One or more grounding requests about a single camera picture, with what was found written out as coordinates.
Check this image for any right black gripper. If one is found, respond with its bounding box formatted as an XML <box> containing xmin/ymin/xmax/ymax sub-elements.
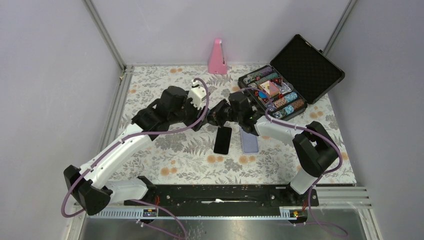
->
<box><xmin>206</xmin><ymin>99</ymin><xmax>242</xmax><ymax>129</ymax></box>

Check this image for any lilac phone case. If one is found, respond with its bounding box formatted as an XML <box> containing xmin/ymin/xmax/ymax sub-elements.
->
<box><xmin>240</xmin><ymin>128</ymin><xmax>259</xmax><ymax>155</ymax></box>

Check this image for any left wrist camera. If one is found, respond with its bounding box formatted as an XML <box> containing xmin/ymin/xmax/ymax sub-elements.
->
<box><xmin>187</xmin><ymin>78</ymin><xmax>207</xmax><ymax>110</ymax></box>

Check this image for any playing card deck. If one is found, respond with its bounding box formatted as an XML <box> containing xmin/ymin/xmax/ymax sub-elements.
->
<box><xmin>259</xmin><ymin>80</ymin><xmax>281</xmax><ymax>98</ymax></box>

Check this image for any black poker chip case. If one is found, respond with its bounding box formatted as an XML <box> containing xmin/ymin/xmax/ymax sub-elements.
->
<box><xmin>237</xmin><ymin>34</ymin><xmax>345</xmax><ymax>120</ymax></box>

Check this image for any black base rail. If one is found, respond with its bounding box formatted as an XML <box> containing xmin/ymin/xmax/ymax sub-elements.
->
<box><xmin>141</xmin><ymin>184</ymin><xmax>308</xmax><ymax>218</ymax></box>

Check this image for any pink metronome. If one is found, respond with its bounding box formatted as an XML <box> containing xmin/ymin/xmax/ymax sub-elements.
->
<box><xmin>207</xmin><ymin>38</ymin><xmax>228</xmax><ymax>75</ymax></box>

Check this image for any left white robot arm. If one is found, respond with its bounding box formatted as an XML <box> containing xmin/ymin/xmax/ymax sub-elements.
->
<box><xmin>62</xmin><ymin>85</ymin><xmax>210</xmax><ymax>216</ymax></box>

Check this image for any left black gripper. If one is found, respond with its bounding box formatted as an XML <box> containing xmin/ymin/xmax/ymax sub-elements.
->
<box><xmin>170</xmin><ymin>91</ymin><xmax>209</xmax><ymax>131</ymax></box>

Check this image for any floral table mat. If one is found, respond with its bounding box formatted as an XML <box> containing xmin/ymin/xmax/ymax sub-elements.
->
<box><xmin>107</xmin><ymin>64</ymin><xmax>357</xmax><ymax>185</ymax></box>

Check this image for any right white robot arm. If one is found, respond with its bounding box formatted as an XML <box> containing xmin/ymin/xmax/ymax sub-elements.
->
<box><xmin>206</xmin><ymin>91</ymin><xmax>342</xmax><ymax>206</ymax></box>

